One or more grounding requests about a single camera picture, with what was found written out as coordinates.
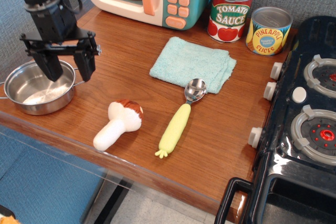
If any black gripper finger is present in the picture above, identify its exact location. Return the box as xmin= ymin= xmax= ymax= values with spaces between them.
xmin=74 ymin=50 xmax=96 ymax=82
xmin=31 ymin=50 xmax=63 ymax=82

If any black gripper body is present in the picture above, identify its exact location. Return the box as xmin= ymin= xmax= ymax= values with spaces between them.
xmin=20 ymin=0 xmax=101 ymax=58

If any small steel pot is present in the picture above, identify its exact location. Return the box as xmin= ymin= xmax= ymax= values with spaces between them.
xmin=1 ymin=60 xmax=84 ymax=115

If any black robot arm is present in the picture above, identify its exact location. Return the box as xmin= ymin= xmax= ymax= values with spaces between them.
xmin=20 ymin=0 xmax=101 ymax=81

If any plush mushroom toy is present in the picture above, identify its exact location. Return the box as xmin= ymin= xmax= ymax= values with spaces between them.
xmin=93 ymin=99 xmax=143 ymax=151

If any light blue folded cloth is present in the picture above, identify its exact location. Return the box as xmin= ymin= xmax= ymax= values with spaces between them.
xmin=150 ymin=37 xmax=237 ymax=94

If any tomato sauce can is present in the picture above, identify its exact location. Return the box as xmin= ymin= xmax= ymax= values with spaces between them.
xmin=207 ymin=0 xmax=253 ymax=42

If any pineapple slices can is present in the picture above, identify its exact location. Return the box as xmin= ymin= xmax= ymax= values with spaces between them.
xmin=246 ymin=7 xmax=293 ymax=56

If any black toy stove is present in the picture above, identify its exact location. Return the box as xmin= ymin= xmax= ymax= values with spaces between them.
xmin=215 ymin=16 xmax=335 ymax=223

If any spoon with yellow-green handle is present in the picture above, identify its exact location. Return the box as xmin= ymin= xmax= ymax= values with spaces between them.
xmin=155 ymin=79 xmax=207 ymax=158

